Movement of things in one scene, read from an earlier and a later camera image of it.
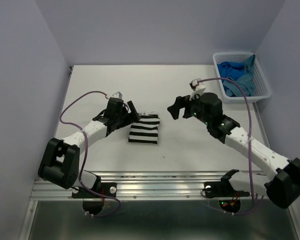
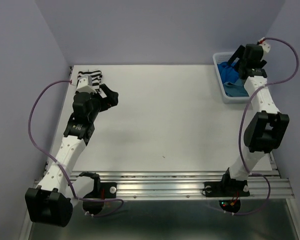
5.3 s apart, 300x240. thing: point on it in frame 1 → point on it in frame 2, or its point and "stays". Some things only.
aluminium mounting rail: (147, 185) stays
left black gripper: (130, 117) → (111, 99)
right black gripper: (180, 102) → (237, 54)
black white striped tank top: (144, 131) → (96, 76)
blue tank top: (233, 70) stays
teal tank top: (246, 81) stays
